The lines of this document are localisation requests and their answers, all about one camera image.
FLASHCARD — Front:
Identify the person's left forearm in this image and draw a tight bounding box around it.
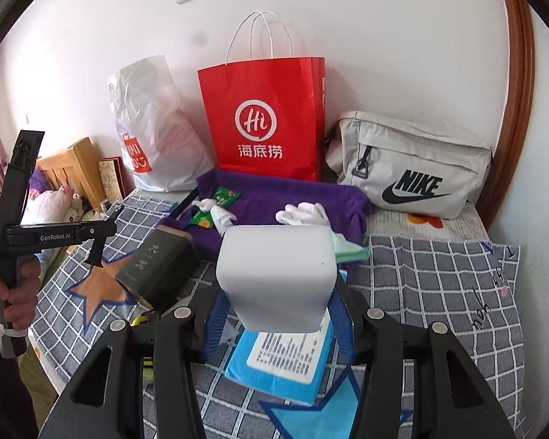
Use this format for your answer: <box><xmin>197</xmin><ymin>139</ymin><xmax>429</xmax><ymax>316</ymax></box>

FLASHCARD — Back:
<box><xmin>0</xmin><ymin>318</ymin><xmax>40</xmax><ymax>439</ymax></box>

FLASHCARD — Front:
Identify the grey plaid star cloth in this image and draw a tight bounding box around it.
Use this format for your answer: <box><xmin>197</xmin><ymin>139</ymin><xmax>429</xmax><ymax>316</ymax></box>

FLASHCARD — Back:
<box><xmin>29</xmin><ymin>189</ymin><xmax>530</xmax><ymax>439</ymax></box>

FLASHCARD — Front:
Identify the grey waist bag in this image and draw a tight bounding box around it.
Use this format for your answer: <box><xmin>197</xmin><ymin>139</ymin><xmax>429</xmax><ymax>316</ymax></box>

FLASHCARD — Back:
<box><xmin>323</xmin><ymin>110</ymin><xmax>494</xmax><ymax>220</ymax></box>

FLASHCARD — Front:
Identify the blue wet wipes pack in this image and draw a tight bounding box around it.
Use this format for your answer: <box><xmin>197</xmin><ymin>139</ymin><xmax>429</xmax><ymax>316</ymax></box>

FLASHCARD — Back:
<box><xmin>224</xmin><ymin>269</ymin><xmax>349</xmax><ymax>406</ymax></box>

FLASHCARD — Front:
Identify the dark tea tin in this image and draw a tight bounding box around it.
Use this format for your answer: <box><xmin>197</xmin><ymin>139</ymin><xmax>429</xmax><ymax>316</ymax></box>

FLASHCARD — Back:
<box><xmin>114</xmin><ymin>228</ymin><xmax>201</xmax><ymax>312</ymax></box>

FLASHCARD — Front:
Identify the light green cloth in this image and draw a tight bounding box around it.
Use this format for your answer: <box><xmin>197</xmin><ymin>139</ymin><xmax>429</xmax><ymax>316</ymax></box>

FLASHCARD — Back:
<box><xmin>331</xmin><ymin>233</ymin><xmax>372</xmax><ymax>264</ymax></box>

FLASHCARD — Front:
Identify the illustrated book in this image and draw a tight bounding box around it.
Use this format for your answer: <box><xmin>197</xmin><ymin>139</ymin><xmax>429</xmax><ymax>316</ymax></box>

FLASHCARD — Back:
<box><xmin>98</xmin><ymin>156</ymin><xmax>127</xmax><ymax>202</ymax></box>

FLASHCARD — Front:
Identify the green flower print packet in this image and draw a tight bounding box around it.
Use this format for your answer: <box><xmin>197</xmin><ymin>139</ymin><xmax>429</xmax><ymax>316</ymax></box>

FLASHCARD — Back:
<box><xmin>187</xmin><ymin>186</ymin><xmax>242</xmax><ymax>230</ymax></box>

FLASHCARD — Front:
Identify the white cartoon printed sheet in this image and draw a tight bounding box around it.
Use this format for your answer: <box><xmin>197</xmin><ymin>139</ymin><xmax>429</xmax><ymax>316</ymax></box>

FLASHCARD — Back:
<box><xmin>370</xmin><ymin>203</ymin><xmax>491</xmax><ymax>241</ymax></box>

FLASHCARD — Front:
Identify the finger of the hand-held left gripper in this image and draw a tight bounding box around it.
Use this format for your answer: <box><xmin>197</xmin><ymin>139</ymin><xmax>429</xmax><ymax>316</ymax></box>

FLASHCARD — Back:
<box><xmin>84</xmin><ymin>236</ymin><xmax>104</xmax><ymax>267</ymax></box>
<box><xmin>0</xmin><ymin>130</ymin><xmax>45</xmax><ymax>228</ymax></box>

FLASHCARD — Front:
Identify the white foam block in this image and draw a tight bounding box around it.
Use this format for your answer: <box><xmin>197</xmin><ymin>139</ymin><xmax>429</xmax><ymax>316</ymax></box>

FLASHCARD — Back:
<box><xmin>215</xmin><ymin>224</ymin><xmax>338</xmax><ymax>334</ymax></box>

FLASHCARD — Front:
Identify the white plastic shopping bag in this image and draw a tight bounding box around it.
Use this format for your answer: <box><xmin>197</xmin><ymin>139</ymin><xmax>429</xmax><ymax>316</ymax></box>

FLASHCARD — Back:
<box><xmin>107</xmin><ymin>54</ymin><xmax>217</xmax><ymax>193</ymax></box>

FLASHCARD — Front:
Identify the purple fabric storage basket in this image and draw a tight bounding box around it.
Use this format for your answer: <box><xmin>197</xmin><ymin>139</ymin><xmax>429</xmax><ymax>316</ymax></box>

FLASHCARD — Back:
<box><xmin>158</xmin><ymin>169</ymin><xmax>372</xmax><ymax>267</ymax></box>

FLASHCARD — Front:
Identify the wooden bed headboard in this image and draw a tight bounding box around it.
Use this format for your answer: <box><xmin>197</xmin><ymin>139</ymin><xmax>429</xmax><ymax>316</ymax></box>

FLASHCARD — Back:
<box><xmin>35</xmin><ymin>136</ymin><xmax>106</xmax><ymax>214</ymax></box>

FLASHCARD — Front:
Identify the red paper bag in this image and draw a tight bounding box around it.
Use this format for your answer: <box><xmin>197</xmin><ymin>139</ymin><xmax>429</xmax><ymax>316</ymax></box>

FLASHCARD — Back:
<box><xmin>197</xmin><ymin>10</ymin><xmax>327</xmax><ymax>183</ymax></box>

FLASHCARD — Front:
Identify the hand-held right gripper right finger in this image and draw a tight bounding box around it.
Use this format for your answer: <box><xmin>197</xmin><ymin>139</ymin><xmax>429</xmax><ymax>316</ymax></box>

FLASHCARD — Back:
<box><xmin>327</xmin><ymin>281</ymin><xmax>518</xmax><ymax>439</ymax></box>

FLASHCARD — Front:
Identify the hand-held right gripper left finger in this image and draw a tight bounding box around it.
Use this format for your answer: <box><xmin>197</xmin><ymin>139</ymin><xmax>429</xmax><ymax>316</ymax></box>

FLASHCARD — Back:
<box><xmin>39</xmin><ymin>284</ymin><xmax>232</xmax><ymax>439</ymax></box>

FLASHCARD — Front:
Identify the green bed sheet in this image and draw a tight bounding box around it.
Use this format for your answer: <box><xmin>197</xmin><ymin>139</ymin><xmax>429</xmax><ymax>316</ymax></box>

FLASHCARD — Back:
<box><xmin>16</xmin><ymin>256</ymin><xmax>72</xmax><ymax>387</ymax></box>

